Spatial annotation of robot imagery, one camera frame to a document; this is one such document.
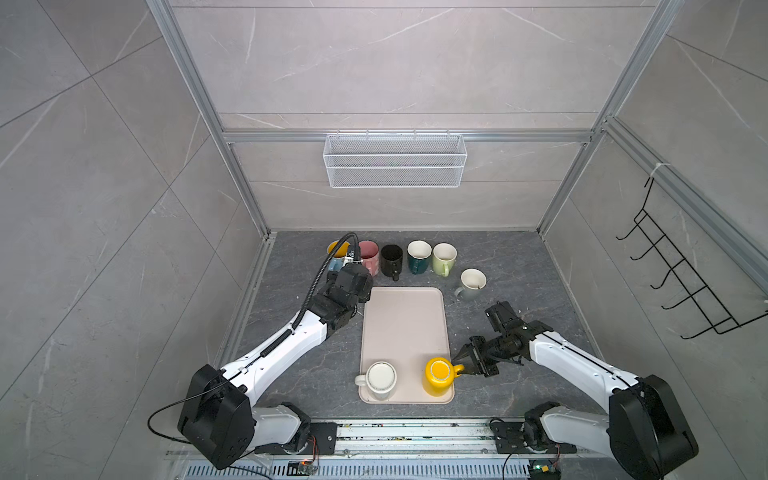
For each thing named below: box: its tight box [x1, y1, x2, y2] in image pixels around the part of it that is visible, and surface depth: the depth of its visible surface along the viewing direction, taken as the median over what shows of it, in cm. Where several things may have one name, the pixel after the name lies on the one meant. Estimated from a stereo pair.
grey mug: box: [454, 267, 488, 300], surface depth 97 cm
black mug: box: [380, 244, 403, 282], surface depth 103 cm
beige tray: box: [358, 287, 455, 405], surface depth 93 cm
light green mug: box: [432, 242, 458, 278], surface depth 103 cm
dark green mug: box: [407, 239, 433, 275], surface depth 103 cm
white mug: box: [354, 360, 397, 401], surface depth 78 cm
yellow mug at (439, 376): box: [422, 356, 465, 397], surface depth 77 cm
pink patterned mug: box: [358, 240, 380, 276], surface depth 103 cm
